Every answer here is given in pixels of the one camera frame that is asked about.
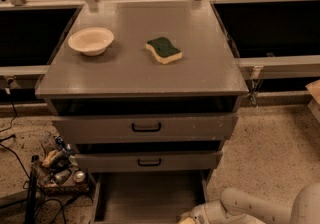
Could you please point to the grey bottom drawer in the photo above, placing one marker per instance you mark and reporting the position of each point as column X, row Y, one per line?
column 147, row 197

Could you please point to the wooden box at right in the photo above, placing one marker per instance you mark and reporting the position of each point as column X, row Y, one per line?
column 314, row 105

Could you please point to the green yellow sponge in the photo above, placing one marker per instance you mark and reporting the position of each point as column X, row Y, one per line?
column 163, row 50

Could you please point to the tray of cans and clutter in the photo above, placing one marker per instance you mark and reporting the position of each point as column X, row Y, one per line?
column 58, row 173

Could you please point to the white bowl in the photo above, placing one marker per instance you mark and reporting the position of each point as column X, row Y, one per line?
column 91, row 41

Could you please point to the grey top drawer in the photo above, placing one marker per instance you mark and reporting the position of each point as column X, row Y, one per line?
column 144, row 128

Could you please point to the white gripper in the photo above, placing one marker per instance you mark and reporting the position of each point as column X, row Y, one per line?
column 207, row 215

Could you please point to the black stand post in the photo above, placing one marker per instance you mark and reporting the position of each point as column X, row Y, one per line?
column 31, row 198

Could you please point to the grey drawer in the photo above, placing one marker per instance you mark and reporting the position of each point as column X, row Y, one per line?
column 147, row 197
column 149, row 161
column 144, row 128

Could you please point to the grey middle drawer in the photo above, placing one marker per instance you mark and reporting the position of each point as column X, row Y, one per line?
column 149, row 161

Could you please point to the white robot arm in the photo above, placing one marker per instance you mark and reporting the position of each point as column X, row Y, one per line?
column 238, row 207

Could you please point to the grey drawer cabinet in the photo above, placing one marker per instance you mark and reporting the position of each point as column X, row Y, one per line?
column 127, row 80

